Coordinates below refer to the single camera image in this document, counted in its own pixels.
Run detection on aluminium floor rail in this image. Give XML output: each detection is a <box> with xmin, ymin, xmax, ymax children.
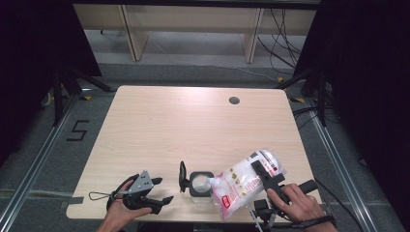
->
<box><xmin>0</xmin><ymin>95</ymin><xmax>80</xmax><ymax>232</ymax></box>
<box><xmin>304</xmin><ymin>98</ymin><xmax>379</xmax><ymax>232</ymax></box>

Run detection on red and white spout pouch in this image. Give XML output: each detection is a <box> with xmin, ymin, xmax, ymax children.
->
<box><xmin>209</xmin><ymin>148</ymin><xmax>287</xmax><ymax>222</ymax></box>

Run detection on thin cord loop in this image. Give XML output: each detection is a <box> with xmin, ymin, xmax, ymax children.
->
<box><xmin>88</xmin><ymin>190</ymin><xmax>114</xmax><ymax>202</ymax></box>

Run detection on black wrist strap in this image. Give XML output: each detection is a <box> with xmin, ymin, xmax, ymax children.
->
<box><xmin>105</xmin><ymin>173</ymin><xmax>140</xmax><ymax>211</ymax></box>
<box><xmin>276</xmin><ymin>215</ymin><xmax>338</xmax><ymax>231</ymax></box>

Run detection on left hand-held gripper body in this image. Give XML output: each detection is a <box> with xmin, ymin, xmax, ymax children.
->
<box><xmin>122</xmin><ymin>170</ymin><xmax>162</xmax><ymax>215</ymax></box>

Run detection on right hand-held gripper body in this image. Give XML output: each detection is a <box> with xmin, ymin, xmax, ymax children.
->
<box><xmin>249</xmin><ymin>172</ymin><xmax>319</xmax><ymax>232</ymax></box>

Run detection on black floor cables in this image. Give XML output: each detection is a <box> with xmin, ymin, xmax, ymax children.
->
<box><xmin>291</xmin><ymin>105</ymin><xmax>343</xmax><ymax>131</ymax></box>

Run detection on person's left hand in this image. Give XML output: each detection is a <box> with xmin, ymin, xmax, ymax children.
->
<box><xmin>105</xmin><ymin>179</ymin><xmax>153</xmax><ymax>227</ymax></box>

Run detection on bundle of black cables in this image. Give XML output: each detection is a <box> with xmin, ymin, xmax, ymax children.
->
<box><xmin>256</xmin><ymin>9</ymin><xmax>308</xmax><ymax>77</ymax></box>

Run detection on black metal stand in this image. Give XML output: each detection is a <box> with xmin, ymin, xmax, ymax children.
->
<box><xmin>50</xmin><ymin>62</ymin><xmax>116</xmax><ymax>128</ymax></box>
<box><xmin>275</xmin><ymin>67</ymin><xmax>329</xmax><ymax>128</ymax></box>

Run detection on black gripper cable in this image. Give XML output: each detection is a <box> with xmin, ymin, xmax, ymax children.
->
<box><xmin>313</xmin><ymin>178</ymin><xmax>366</xmax><ymax>232</ymax></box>

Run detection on black curtain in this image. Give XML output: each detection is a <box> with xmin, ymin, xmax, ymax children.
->
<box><xmin>0</xmin><ymin>0</ymin><xmax>103</xmax><ymax>165</ymax></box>
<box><xmin>293</xmin><ymin>0</ymin><xmax>410</xmax><ymax>226</ymax></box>

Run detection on clear jar with black lid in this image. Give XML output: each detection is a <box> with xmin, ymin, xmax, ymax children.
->
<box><xmin>178</xmin><ymin>159</ymin><xmax>216</xmax><ymax>205</ymax></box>

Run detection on person's right hand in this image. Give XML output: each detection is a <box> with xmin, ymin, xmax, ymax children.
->
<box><xmin>266</xmin><ymin>183</ymin><xmax>324</xmax><ymax>224</ymax></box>

